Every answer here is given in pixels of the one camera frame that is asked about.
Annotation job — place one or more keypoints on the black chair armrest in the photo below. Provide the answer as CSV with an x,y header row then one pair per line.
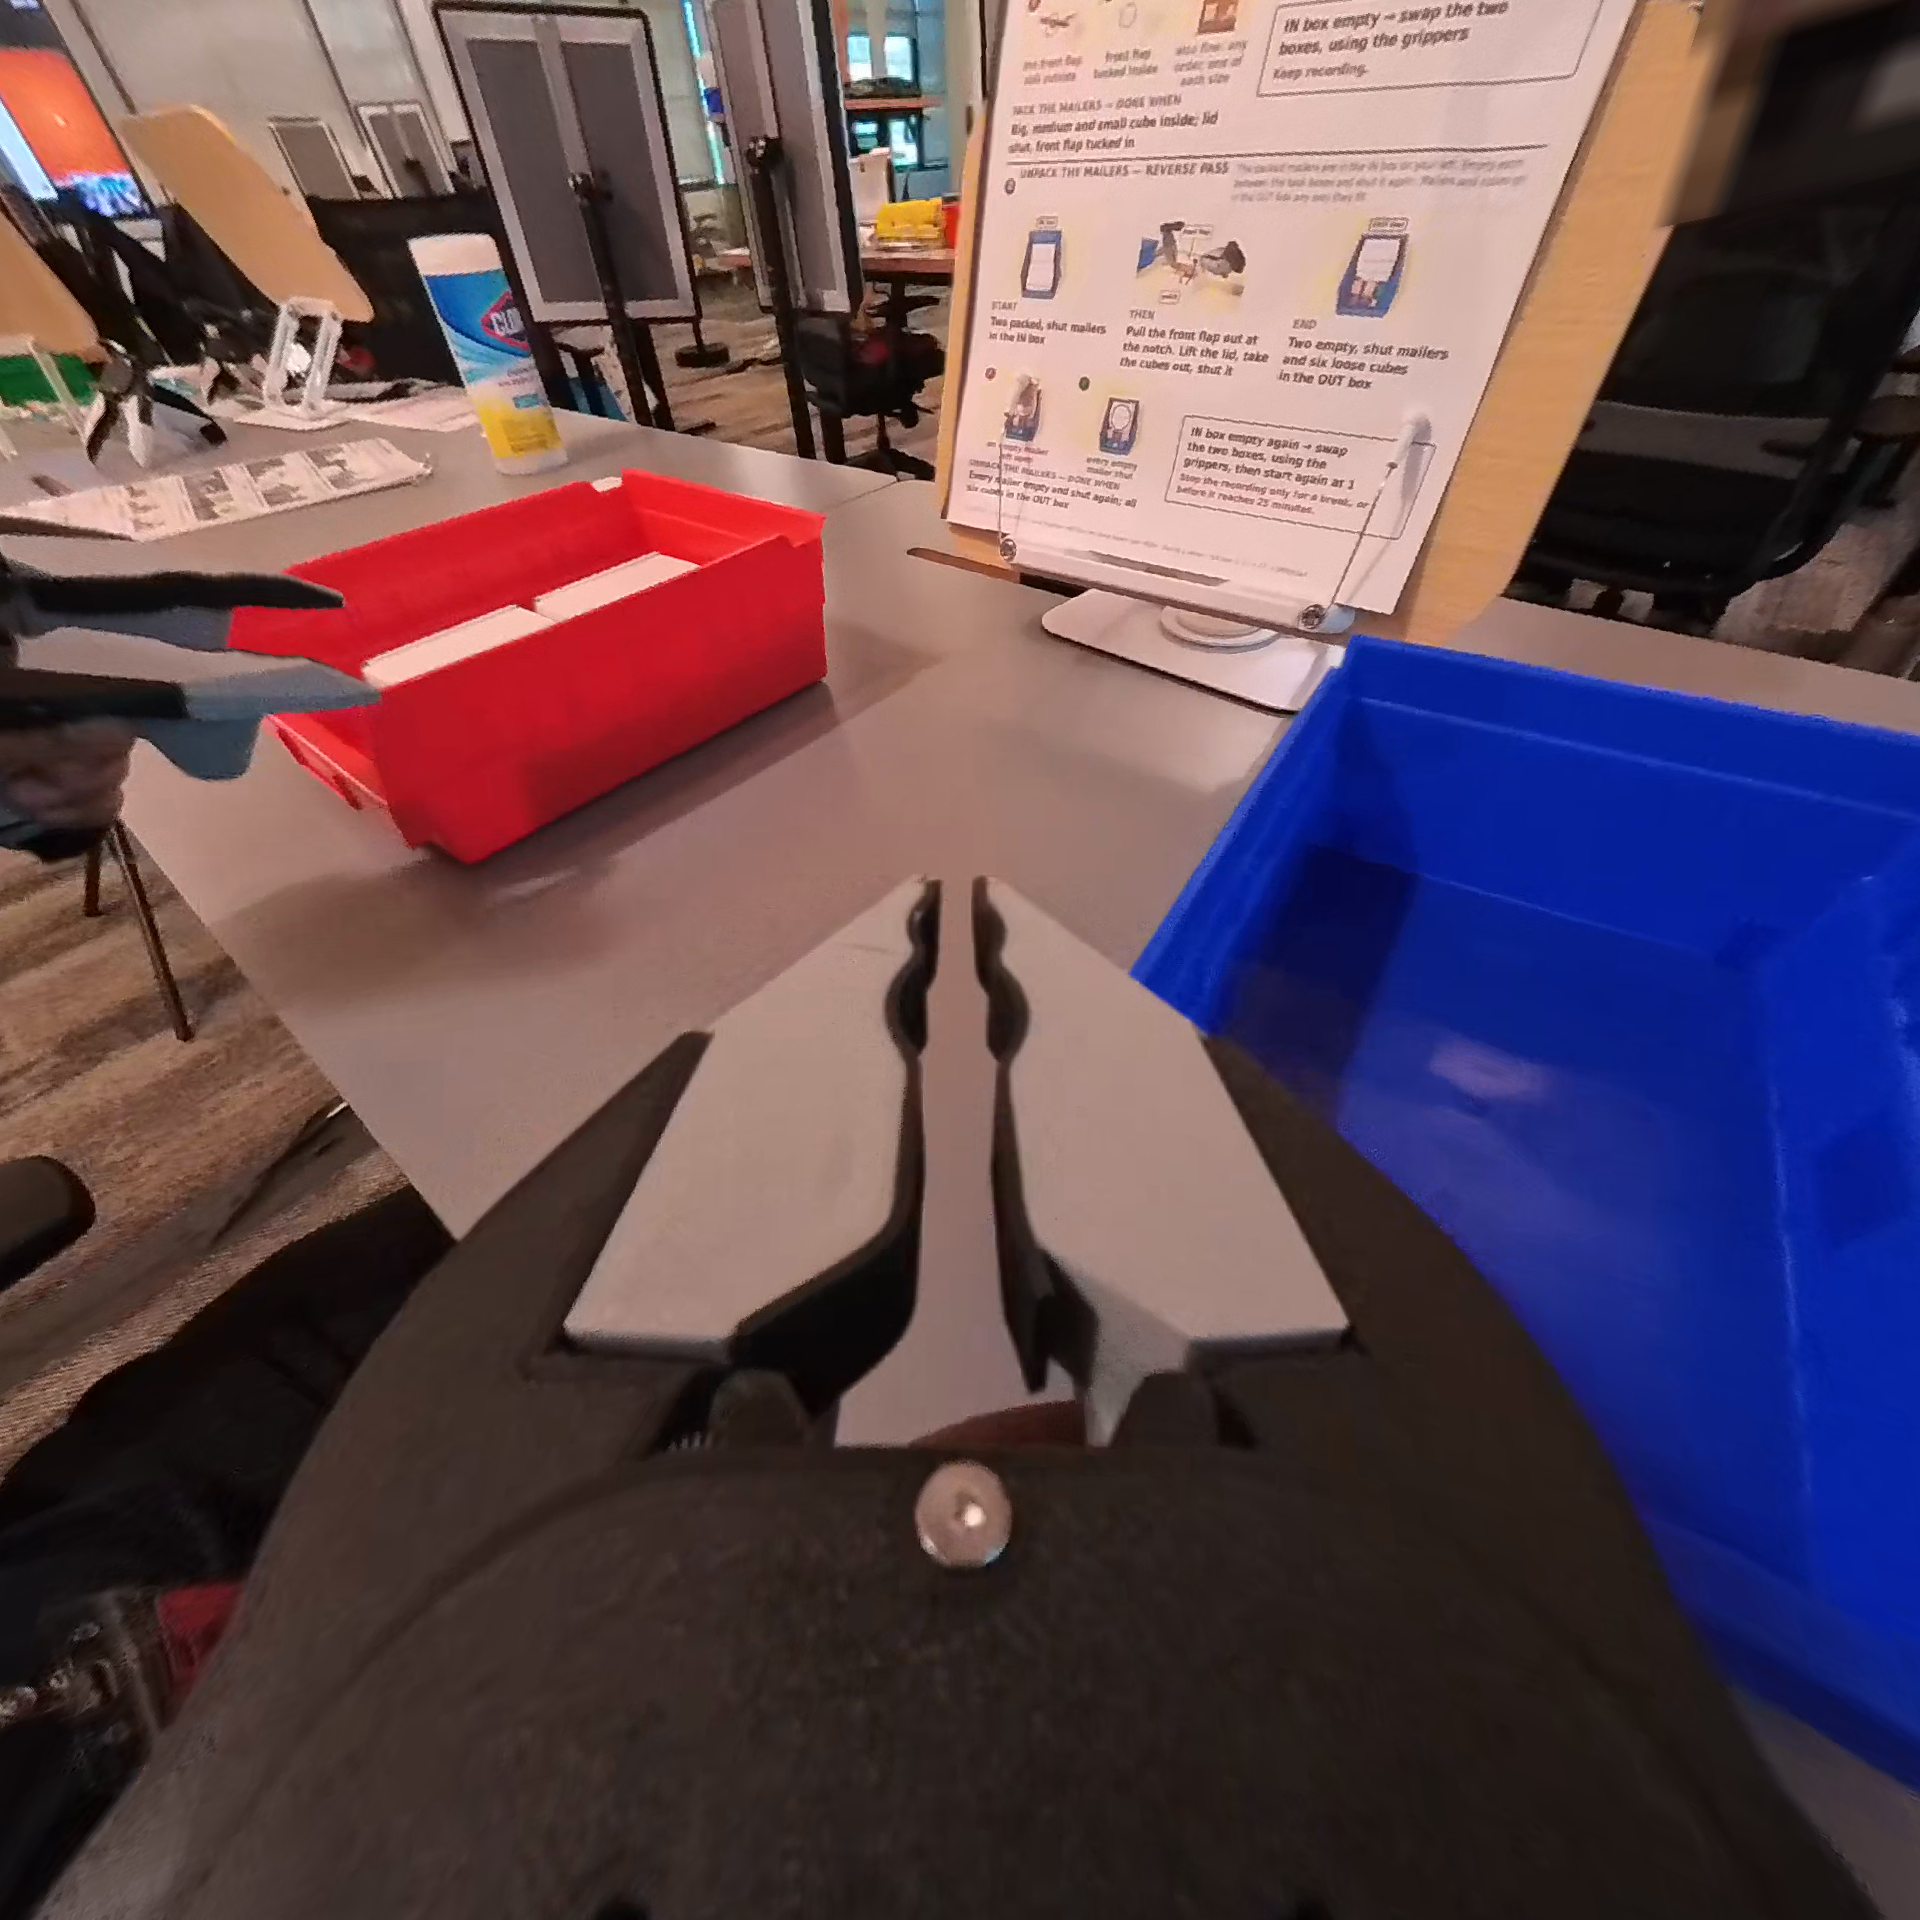
x,y
39,1215

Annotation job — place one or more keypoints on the black office chair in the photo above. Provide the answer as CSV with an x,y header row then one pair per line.
x,y
870,374
1725,420

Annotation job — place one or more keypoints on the spare hand-held gripper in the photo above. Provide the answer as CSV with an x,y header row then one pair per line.
x,y
143,399

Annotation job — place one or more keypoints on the yellow storage bin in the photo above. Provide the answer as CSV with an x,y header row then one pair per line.
x,y
915,224

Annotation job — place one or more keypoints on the printed instruction sheet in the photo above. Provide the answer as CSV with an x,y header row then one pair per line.
x,y
1275,271

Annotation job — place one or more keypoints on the green plastic bin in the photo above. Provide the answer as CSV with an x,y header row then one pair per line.
x,y
33,378

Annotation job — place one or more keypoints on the printed paper sheets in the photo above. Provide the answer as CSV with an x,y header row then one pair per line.
x,y
240,489

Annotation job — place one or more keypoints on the red plastic bin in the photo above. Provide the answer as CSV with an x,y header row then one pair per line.
x,y
600,735

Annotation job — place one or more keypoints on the grey panel on tripod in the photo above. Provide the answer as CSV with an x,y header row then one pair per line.
x,y
781,151
578,165

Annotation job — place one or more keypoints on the white metal document stand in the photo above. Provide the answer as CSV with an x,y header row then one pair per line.
x,y
1185,645
305,353

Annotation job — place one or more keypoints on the wooden backing board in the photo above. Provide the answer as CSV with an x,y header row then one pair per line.
x,y
240,210
1561,374

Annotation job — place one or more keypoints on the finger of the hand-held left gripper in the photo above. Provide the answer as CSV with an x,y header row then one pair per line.
x,y
255,698
151,600

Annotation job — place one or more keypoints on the disinfecting wipes canister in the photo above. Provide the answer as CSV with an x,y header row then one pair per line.
x,y
489,360

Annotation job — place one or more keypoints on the blue plastic bin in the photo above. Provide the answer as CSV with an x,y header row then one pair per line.
x,y
1501,1081

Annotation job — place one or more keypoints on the wall display screen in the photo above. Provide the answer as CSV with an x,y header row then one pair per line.
x,y
68,129

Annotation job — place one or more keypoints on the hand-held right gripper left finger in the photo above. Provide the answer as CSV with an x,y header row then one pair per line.
x,y
764,1185

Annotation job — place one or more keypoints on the white cardboard mailer box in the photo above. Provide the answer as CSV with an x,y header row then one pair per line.
x,y
615,585
451,648

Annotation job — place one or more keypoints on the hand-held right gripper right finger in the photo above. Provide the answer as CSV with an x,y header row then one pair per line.
x,y
1155,1201

